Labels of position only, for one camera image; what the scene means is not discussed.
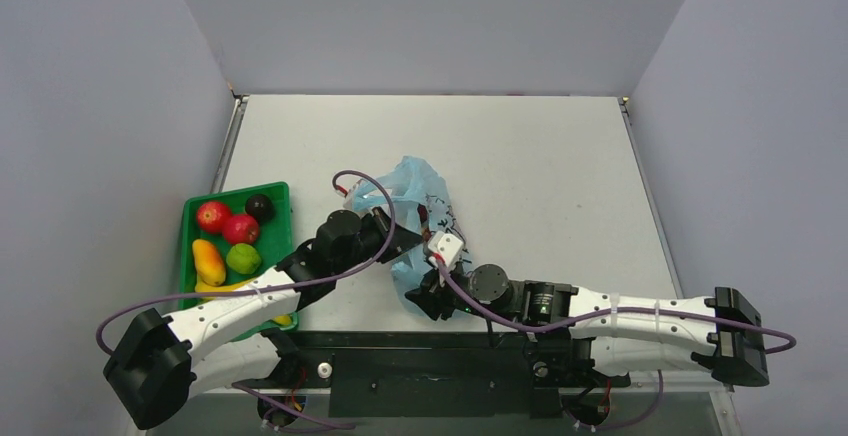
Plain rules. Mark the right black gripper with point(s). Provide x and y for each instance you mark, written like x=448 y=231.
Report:
x=437 y=288

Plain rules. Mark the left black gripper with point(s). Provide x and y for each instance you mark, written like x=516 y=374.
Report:
x=401 y=241

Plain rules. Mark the light blue plastic bag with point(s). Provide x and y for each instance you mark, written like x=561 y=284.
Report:
x=423 y=205

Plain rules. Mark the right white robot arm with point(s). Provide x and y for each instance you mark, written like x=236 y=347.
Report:
x=613 y=334

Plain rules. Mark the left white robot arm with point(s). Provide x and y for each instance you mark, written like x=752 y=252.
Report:
x=164 y=360

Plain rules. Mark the yellow banana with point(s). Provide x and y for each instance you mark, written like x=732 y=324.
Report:
x=285 y=320
x=203 y=287

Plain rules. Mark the dark purple plum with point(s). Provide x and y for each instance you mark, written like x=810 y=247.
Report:
x=260 y=207

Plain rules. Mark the green lime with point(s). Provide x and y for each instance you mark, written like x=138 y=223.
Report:
x=243 y=259

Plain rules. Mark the red apple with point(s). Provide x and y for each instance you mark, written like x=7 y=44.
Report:
x=241 y=229
x=211 y=216

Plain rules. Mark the green plastic tray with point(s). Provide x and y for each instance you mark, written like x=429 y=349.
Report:
x=274 y=242

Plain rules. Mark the orange yellow mango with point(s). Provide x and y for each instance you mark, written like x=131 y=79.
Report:
x=208 y=262

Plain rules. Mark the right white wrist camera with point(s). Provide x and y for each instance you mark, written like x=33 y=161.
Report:
x=444 y=248

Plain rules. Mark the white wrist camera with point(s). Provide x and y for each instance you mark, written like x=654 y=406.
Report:
x=349 y=193
x=444 y=248

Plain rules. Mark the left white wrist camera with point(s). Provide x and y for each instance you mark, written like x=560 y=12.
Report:
x=349 y=193

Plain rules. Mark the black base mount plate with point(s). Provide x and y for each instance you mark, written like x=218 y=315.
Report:
x=441 y=374

